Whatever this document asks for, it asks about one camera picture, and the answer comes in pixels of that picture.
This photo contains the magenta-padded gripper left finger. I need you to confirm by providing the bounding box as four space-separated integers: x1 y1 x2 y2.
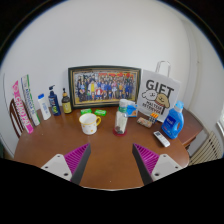
40 143 92 185

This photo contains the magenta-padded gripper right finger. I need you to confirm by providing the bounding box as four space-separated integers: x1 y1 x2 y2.
131 143 184 186

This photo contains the clear green-label drink bottle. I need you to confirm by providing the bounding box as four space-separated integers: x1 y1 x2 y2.
113 98 129 135

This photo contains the white remote control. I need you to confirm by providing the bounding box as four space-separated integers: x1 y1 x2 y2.
152 130 171 148

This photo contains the blue detergent bottle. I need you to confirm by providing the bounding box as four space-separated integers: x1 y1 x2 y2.
161 100 185 140

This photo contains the white radiator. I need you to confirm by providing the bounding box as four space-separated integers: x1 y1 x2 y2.
188 130 224 167

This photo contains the small floral patterned box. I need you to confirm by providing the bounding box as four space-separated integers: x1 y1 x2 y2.
136 116 153 129

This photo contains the colourful puzzle cube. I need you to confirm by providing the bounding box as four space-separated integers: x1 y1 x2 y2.
148 112 160 125

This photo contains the white mug with yellow rim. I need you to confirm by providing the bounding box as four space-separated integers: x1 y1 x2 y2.
78 112 102 136

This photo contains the white lotion bottle blue cap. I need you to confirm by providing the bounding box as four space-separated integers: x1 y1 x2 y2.
37 93 52 121

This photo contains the amber pump bottle yellow label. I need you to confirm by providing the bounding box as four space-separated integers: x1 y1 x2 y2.
61 87 73 115

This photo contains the small green packet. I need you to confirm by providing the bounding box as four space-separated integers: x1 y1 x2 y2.
80 108 93 116
93 108 108 117

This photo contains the dark blue pump bottle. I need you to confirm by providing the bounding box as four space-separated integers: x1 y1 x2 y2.
47 84 62 117

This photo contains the blue tissue pack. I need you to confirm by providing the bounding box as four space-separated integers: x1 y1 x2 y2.
126 101 139 118

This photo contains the dark wooden chair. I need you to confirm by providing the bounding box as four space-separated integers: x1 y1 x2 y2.
9 97 26 139

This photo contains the pink and white long box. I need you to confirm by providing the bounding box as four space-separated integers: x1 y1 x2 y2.
11 80 35 135

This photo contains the green and white long box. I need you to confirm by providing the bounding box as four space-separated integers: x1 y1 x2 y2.
20 74 41 127

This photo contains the white printed paper gift bag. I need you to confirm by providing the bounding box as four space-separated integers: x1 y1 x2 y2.
136 60 182 124

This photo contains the framed group photo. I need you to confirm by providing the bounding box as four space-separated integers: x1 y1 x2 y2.
67 65 142 109

